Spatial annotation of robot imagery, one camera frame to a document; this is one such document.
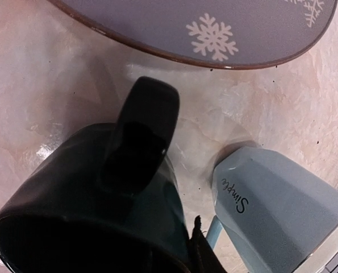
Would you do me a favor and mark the grey deer pattern plate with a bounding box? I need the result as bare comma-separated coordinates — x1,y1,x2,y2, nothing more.
53,0,337,70

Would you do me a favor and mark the light blue mug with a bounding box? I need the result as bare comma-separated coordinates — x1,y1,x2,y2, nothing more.
206,147,338,272

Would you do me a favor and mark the dark green mug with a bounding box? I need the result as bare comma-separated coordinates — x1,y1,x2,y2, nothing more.
0,77,193,272

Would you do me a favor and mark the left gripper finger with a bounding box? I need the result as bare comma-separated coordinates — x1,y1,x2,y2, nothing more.
190,216,226,273

